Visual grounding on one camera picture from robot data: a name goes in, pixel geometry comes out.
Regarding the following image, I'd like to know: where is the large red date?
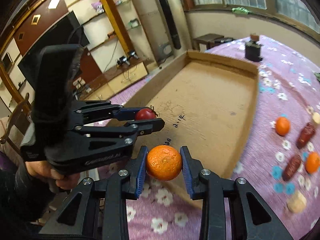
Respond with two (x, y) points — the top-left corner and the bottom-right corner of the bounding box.
(296, 122), (316, 149)

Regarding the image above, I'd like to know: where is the red cherry tomato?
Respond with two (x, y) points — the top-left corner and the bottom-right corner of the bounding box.
(135, 108), (157, 121)

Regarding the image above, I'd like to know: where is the green cloth on sill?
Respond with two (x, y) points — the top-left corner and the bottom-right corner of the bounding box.
(232, 7), (251, 15)

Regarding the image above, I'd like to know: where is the person's left hand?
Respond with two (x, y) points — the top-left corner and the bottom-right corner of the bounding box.
(25, 161), (80, 190)

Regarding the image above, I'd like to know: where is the large textured orange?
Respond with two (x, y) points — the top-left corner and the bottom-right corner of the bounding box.
(146, 145), (182, 181)

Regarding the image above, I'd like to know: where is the small smooth orange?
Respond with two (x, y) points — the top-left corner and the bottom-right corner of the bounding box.
(275, 116), (291, 137)

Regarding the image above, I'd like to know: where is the pink plush toy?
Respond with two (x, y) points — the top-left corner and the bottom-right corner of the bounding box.
(91, 1), (105, 14)

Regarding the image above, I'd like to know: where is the purple floral tablecloth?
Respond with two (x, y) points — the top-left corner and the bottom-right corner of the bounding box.
(111, 37), (319, 239)

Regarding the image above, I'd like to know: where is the tall standing air conditioner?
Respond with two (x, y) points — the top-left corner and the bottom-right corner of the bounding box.
(150, 0), (193, 63)

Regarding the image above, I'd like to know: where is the wooden chair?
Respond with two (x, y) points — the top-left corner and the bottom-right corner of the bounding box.
(1, 93), (31, 155)

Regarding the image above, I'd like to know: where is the black grinder jar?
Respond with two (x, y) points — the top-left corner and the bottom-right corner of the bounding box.
(245, 34), (263, 62)

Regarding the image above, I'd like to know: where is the beige cylinder cake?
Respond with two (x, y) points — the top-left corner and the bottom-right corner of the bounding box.
(287, 190), (307, 213)
(312, 112), (320, 126)

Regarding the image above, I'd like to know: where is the black television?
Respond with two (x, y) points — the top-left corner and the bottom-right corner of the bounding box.
(15, 12), (89, 88)

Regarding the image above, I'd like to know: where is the dark wooden side table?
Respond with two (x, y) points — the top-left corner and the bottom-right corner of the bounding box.
(193, 34), (234, 50)

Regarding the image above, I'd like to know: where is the shallow cardboard box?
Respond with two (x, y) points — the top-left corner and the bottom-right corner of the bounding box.
(126, 50), (259, 179)

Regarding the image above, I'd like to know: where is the wooden tv cabinet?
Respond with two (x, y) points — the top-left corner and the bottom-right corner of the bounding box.
(71, 56), (149, 100)

